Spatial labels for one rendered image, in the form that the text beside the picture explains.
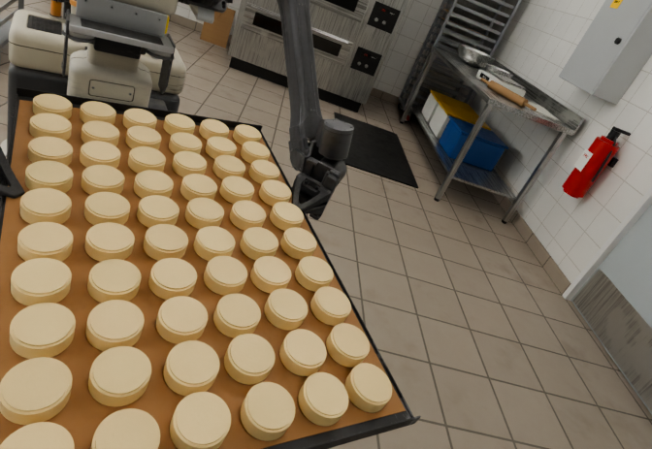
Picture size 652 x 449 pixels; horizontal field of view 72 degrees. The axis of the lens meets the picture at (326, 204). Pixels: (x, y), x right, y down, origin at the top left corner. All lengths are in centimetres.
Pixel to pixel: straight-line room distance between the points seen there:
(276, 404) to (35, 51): 147
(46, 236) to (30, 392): 18
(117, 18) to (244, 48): 344
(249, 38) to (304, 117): 389
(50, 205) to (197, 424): 30
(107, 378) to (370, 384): 26
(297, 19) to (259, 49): 383
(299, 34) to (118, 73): 71
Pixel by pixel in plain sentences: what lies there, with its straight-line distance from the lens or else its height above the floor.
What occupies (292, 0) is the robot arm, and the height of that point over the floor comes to 123.
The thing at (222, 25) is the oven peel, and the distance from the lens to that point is 556.
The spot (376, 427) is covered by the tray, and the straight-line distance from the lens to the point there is 53.
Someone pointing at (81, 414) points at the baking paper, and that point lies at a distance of 46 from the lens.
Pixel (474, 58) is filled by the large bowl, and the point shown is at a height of 97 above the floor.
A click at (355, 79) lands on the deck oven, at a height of 34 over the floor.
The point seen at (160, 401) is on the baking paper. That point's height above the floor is 95.
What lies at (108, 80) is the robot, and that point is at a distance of 149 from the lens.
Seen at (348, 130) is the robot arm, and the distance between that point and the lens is 83.
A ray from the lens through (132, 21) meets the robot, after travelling 142.
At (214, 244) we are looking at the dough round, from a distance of 58.
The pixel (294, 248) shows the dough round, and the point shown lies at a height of 99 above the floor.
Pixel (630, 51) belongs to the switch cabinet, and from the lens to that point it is 359.
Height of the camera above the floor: 134
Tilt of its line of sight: 28 degrees down
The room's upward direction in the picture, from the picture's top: 23 degrees clockwise
